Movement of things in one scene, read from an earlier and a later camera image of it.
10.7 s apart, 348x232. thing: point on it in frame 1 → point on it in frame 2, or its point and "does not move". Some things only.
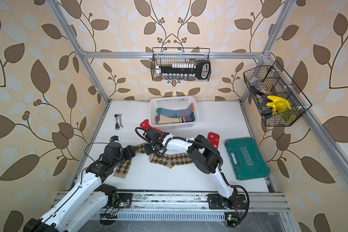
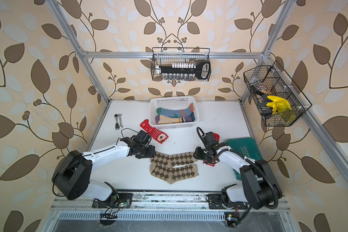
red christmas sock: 145,123 does not move
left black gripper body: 124,154 → 146,152
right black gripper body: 150,148 → 203,153
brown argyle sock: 170,160 does not move
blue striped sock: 184,111 does not move
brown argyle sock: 121,170 → 172,175
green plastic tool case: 246,161 does not move
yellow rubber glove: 280,104 does not move
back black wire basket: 184,64 does not move
